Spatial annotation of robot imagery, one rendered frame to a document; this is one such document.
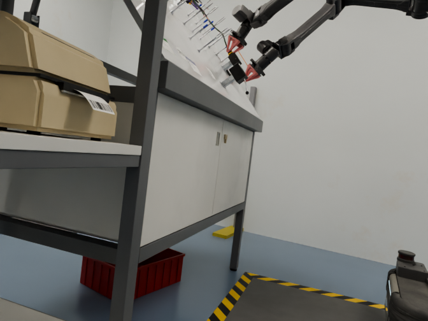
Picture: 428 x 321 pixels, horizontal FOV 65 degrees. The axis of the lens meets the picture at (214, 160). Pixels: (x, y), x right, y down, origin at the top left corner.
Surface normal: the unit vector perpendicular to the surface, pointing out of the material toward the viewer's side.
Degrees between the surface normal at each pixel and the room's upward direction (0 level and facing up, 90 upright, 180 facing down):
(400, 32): 90
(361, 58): 90
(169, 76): 90
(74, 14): 90
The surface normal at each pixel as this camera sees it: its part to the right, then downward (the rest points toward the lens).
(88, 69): 0.95, -0.19
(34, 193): -0.33, -0.01
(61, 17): 0.89, 0.12
